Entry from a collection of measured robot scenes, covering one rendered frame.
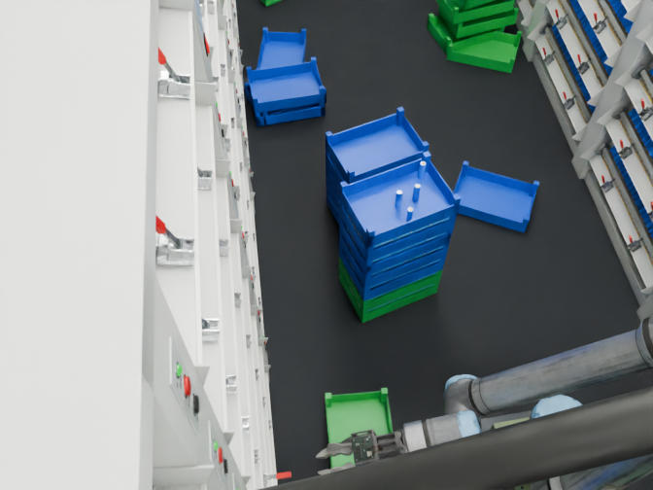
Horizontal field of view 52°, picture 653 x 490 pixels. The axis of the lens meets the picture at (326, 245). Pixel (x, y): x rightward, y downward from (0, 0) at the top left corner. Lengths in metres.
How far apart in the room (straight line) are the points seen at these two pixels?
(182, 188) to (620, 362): 1.00
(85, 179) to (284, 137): 2.38
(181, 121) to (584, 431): 0.72
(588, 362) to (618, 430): 1.25
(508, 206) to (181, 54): 1.92
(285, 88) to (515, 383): 1.79
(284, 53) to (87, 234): 2.80
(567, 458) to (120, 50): 0.49
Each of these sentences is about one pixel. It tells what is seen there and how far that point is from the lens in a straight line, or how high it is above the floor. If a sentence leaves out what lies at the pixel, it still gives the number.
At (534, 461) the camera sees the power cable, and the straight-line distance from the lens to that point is 0.30.
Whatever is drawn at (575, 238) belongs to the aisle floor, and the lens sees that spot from 2.72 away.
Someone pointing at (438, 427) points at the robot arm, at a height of 0.67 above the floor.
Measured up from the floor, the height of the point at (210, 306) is 1.28.
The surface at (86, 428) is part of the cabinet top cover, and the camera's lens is 0.44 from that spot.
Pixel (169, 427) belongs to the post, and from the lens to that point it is 0.54.
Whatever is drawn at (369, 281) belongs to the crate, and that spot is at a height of 0.28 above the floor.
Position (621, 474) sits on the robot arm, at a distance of 1.63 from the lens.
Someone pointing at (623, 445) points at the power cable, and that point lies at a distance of 0.30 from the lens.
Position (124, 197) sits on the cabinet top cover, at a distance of 0.52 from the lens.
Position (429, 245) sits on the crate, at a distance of 2.14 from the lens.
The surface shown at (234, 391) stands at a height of 1.09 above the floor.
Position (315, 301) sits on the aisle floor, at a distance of 2.42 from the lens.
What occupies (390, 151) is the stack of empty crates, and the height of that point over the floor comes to 0.32.
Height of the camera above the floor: 2.12
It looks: 56 degrees down
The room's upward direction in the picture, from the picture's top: 1 degrees counter-clockwise
